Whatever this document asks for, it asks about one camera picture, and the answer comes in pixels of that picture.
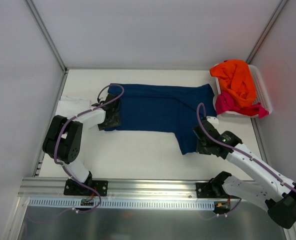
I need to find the pink t shirt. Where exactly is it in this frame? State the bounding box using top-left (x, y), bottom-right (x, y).
top-left (215, 92), bottom-right (270, 119)

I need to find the white plastic basket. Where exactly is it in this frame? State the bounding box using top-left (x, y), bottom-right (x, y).
top-left (215, 64), bottom-right (273, 118)

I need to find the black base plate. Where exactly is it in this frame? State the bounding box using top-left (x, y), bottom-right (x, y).
top-left (63, 179), bottom-right (109, 197)
top-left (195, 181), bottom-right (239, 199)

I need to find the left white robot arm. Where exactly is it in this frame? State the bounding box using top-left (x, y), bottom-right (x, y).
top-left (42, 93), bottom-right (121, 195)

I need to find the folded white t shirt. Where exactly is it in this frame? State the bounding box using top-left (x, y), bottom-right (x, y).
top-left (55, 96), bottom-right (93, 119)

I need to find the white slotted cable duct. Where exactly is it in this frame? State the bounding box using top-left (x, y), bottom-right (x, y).
top-left (28, 197), bottom-right (215, 211)

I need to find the orange t shirt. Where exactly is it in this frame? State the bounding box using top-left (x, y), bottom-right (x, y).
top-left (209, 59), bottom-right (257, 108)

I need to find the aluminium mounting rail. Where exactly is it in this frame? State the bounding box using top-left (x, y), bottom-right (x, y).
top-left (17, 176), bottom-right (271, 203)

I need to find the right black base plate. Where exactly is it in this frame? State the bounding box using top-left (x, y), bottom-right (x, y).
top-left (195, 181), bottom-right (239, 199)

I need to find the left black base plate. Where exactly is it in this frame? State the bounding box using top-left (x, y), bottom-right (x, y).
top-left (63, 179), bottom-right (109, 197)

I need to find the blue t shirt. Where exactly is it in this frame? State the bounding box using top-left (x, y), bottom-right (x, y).
top-left (108, 84), bottom-right (217, 155)

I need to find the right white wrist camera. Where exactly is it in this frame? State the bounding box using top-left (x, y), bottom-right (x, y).
top-left (206, 116), bottom-right (219, 126)

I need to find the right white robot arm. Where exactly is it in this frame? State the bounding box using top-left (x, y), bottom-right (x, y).
top-left (193, 119), bottom-right (296, 229)

